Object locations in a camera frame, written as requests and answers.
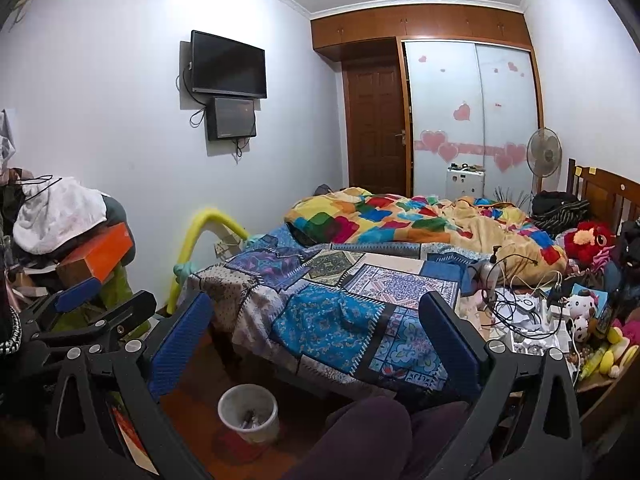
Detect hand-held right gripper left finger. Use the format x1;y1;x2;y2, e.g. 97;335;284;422
42;290;215;480

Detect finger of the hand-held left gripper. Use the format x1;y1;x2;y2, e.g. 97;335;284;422
27;290;158;361
20;276;103;333

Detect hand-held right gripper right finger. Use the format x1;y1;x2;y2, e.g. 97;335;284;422
419;290;586;480

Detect white waste bin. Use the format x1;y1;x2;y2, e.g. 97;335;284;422
218;384;280;445

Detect person's left forearm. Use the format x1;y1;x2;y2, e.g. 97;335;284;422
0;280;23;361

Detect green cloth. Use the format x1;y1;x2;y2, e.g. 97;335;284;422
50;265;146;341

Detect orange box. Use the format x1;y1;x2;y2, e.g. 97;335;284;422
56;223;135;285

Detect white cloth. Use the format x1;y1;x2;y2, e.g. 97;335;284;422
12;176;108;256

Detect white power strip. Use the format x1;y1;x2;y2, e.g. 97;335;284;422
510;330;566;357

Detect silver bottle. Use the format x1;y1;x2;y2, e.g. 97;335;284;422
480;247;503;286

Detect grey cushion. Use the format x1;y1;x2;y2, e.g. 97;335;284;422
102;194;132;233

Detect yellow foam tube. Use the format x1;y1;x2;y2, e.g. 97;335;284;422
167;207;250;316

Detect blue patchwork bedsheet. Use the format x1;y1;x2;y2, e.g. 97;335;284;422
187;225;481;406

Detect colourful patchwork quilt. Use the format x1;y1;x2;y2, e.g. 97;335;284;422
284;187;568;281

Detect person's legs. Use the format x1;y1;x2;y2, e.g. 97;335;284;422
280;396;481;480

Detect white cat plush toy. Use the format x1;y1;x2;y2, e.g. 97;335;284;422
565;292;603;343

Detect yellow plush toy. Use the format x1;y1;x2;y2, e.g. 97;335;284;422
580;325;640;378

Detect small white cabinet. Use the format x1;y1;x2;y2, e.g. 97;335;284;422
446;165;486;200

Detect black striped bag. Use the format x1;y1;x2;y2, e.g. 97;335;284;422
531;191;591;236

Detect red plush toy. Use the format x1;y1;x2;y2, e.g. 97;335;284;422
564;221;616;263

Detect dark clothes pile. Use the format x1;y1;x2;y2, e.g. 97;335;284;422
612;220;640;286

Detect standing fan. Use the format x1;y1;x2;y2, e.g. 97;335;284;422
526;127;563;196

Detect wooden headboard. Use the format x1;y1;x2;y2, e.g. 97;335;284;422
566;158;640;226

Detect brown wooden door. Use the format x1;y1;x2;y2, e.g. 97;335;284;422
344;60;412;197

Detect sliding door wardrobe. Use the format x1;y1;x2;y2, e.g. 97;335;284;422
397;36;545;200

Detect wooden overhead cabinet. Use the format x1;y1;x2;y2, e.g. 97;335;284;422
310;4;532;61

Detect small black wall monitor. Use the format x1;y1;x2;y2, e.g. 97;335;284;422
206;96;258;142

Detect black wall television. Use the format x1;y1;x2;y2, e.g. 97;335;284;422
181;30;268;100

